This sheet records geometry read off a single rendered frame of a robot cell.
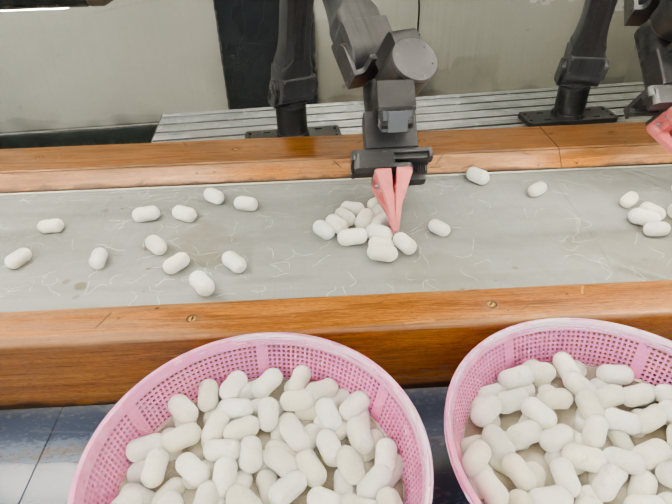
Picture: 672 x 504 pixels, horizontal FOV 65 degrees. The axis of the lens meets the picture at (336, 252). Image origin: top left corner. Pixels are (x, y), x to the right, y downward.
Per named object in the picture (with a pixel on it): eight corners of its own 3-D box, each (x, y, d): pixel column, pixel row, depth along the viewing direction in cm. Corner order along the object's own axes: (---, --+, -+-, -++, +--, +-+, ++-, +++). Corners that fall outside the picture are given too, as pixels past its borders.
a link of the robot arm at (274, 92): (317, 75, 102) (306, 67, 107) (274, 82, 100) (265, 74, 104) (319, 106, 106) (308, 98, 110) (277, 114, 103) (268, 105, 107)
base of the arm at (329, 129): (341, 104, 105) (337, 92, 111) (239, 111, 103) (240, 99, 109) (342, 142, 110) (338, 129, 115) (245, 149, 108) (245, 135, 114)
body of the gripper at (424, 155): (434, 159, 66) (428, 106, 68) (352, 163, 66) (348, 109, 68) (425, 179, 72) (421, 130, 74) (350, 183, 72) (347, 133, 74)
